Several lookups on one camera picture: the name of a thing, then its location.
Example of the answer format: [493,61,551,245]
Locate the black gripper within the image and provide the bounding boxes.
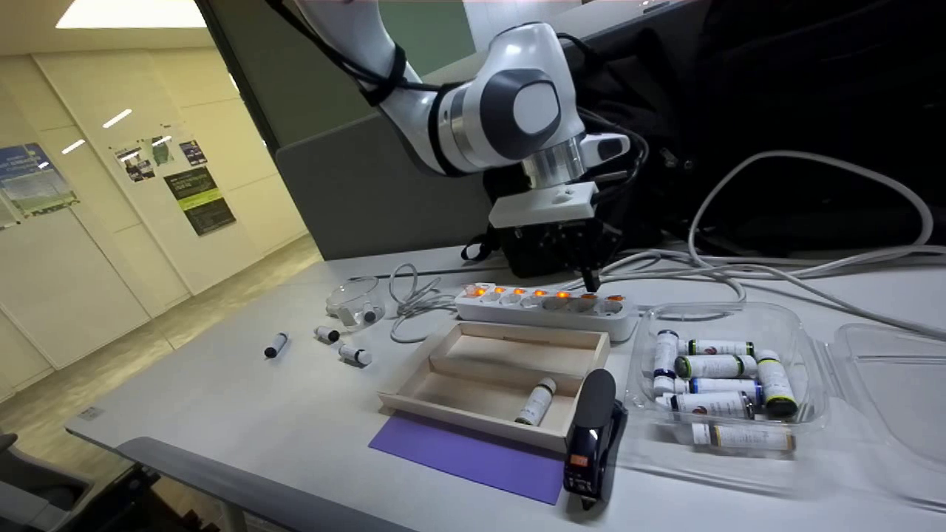
[502,214,614,294]

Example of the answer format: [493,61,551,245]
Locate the white power strip orange switches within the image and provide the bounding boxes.
[453,281,640,346]

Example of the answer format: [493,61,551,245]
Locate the light wooden tray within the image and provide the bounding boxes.
[379,319,614,457]

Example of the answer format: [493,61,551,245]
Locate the black stapler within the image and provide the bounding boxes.
[558,367,631,522]

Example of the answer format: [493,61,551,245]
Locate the purple paper sheet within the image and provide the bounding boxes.
[368,411,570,508]

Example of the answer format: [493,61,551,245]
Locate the gray partition panel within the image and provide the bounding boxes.
[196,0,515,263]

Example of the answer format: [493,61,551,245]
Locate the clear plastic bag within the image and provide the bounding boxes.
[322,276,391,328]

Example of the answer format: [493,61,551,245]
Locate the black fabric cover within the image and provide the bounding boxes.
[564,0,946,259]

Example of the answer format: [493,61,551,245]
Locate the clear plastic clamshell container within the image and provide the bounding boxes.
[625,299,946,508]

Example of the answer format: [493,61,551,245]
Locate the ceiling light panel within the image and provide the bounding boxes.
[54,0,211,33]

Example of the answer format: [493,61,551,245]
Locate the black chair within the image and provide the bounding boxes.
[0,427,171,532]

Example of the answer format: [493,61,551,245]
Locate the white wrist mount plate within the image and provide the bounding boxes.
[489,176,603,234]

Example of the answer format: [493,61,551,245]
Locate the thin white coiled cable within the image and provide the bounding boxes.
[384,259,461,346]

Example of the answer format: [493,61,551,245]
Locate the thick white cable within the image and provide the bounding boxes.
[685,148,937,309]

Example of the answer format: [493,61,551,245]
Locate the gray cable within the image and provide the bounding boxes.
[597,245,946,346]

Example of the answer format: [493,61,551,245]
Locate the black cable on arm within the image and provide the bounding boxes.
[264,0,467,109]

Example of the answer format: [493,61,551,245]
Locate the black green wall poster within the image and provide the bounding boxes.
[162,166,239,238]

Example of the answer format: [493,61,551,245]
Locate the blue green wall poster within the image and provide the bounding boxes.
[0,142,81,223]

